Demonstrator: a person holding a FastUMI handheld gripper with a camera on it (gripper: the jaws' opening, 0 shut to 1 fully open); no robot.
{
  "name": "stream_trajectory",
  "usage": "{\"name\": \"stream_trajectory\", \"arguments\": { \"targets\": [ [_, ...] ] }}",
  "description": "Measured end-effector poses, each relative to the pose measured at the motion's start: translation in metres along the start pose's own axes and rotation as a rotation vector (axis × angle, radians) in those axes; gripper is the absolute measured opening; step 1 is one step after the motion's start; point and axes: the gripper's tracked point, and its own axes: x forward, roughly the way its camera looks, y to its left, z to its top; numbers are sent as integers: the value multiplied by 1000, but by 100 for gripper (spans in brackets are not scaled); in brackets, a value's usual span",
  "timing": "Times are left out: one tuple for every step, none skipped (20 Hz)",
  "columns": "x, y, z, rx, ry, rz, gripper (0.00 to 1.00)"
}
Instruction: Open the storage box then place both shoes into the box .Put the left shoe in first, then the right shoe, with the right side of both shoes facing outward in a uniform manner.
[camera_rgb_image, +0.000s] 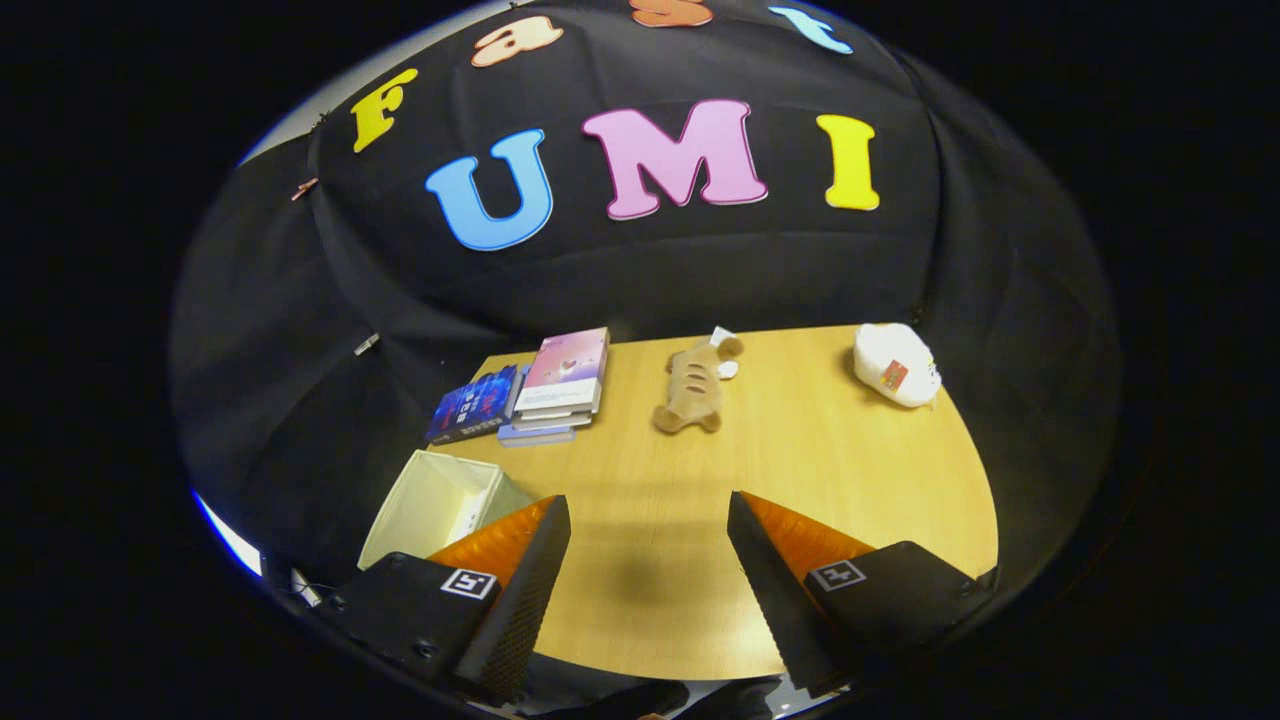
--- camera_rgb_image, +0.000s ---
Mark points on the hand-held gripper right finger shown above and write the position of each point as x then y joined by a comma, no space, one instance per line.
770,590

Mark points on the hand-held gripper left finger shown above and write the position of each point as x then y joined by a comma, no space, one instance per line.
525,590

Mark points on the pale green fabric storage box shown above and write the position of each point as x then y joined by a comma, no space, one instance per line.
420,510

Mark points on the light blue book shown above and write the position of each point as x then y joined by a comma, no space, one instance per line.
535,436

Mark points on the grey book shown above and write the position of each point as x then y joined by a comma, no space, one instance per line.
555,415

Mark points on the dark blue book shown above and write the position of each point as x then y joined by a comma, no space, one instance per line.
475,405

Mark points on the brown plush toy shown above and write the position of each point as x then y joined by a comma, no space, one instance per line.
692,390

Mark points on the pink cover book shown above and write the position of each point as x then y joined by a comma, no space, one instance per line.
568,365

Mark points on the white plush toy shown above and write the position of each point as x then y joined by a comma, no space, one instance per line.
895,365

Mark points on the wooden clothes peg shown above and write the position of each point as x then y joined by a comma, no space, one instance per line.
305,188

